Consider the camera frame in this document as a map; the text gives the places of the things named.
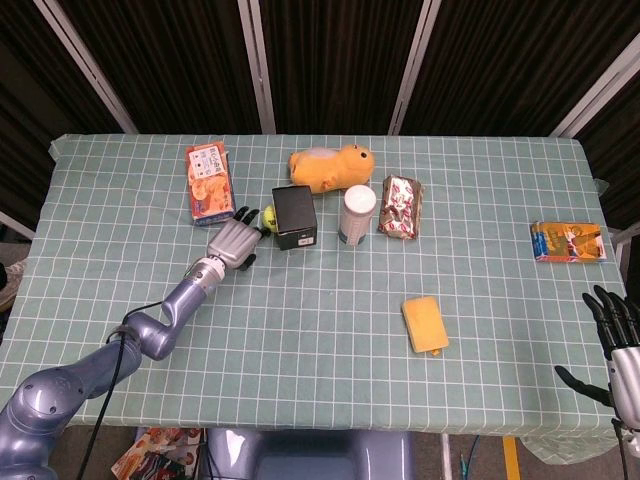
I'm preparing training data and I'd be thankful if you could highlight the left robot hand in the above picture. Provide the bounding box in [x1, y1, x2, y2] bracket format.
[206, 205, 265, 272]

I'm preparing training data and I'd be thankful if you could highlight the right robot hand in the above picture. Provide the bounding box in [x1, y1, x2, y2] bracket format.
[554, 284, 640, 431]

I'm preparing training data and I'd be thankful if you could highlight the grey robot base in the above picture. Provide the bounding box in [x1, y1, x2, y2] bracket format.
[205, 427, 416, 480]

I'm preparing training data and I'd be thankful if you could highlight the orange blue snack box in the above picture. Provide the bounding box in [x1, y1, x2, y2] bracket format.
[185, 144, 238, 227]

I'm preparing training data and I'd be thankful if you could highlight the black cardboard box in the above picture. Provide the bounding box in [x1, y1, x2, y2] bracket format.
[271, 185, 319, 252]

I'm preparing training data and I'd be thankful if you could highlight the green grid-patterned table mat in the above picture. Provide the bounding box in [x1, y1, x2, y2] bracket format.
[0, 132, 640, 466]

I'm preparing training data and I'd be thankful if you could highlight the orange plush toy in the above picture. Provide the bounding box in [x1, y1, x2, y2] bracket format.
[288, 142, 376, 195]

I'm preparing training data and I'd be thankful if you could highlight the white Starbucks tumbler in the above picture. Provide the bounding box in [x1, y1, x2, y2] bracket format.
[338, 184, 378, 246]

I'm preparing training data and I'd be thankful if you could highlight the orange blue snack packet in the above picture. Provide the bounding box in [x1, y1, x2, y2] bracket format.
[530, 220, 609, 264]

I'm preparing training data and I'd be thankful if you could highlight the silver red foil snack packet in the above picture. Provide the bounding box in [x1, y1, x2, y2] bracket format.
[377, 175, 425, 242]

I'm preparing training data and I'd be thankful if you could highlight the dark pleated screen panel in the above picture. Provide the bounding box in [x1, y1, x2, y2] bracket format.
[402, 0, 640, 136]
[259, 0, 426, 135]
[0, 0, 126, 231]
[52, 0, 265, 135]
[574, 64, 640, 231]

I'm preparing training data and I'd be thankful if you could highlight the yellow sponge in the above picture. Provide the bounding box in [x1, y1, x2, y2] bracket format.
[401, 295, 449, 357]

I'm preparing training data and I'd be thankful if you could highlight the colourful printed snack bag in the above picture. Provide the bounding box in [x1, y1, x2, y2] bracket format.
[110, 426, 205, 480]

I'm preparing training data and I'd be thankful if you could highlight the black cable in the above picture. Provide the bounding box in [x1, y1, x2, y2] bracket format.
[74, 299, 174, 480]
[613, 422, 630, 480]

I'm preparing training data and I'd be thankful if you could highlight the white screen frame foot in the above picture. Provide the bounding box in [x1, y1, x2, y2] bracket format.
[607, 227, 640, 281]
[0, 209, 36, 240]

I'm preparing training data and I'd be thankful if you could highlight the white screen frame post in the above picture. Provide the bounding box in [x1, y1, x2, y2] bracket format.
[388, 0, 442, 135]
[33, 0, 139, 135]
[548, 32, 640, 137]
[237, 0, 277, 135]

